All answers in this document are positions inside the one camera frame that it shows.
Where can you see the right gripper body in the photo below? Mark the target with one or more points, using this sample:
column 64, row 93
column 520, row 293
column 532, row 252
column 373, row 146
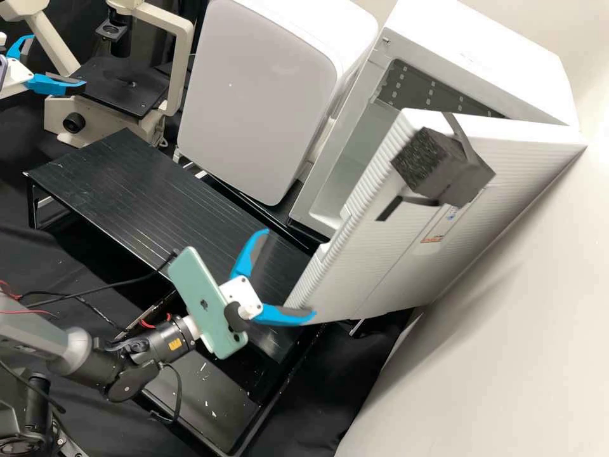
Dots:
column 242, row 297

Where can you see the right wrist camera phone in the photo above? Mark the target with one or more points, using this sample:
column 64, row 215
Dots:
column 204, row 300

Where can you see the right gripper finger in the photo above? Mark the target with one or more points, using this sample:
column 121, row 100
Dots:
column 245, row 257
column 280, row 317

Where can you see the cream microscope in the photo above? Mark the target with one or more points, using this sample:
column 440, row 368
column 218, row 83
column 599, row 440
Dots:
column 59, row 107

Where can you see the white box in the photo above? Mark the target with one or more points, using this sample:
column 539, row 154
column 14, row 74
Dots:
column 257, row 95

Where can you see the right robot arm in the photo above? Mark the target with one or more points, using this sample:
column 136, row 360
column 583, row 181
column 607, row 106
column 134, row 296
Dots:
column 66, row 347

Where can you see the black tray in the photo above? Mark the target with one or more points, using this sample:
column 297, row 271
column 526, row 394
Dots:
column 214, row 390

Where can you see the white incubator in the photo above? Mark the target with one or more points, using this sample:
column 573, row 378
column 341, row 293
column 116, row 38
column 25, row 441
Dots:
column 476, row 57

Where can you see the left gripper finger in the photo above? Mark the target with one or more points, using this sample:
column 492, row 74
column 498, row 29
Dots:
column 52, row 83
column 20, row 45

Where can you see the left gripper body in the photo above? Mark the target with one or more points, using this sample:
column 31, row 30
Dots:
column 14, row 76

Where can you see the incubator door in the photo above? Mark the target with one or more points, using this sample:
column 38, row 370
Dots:
column 428, row 266

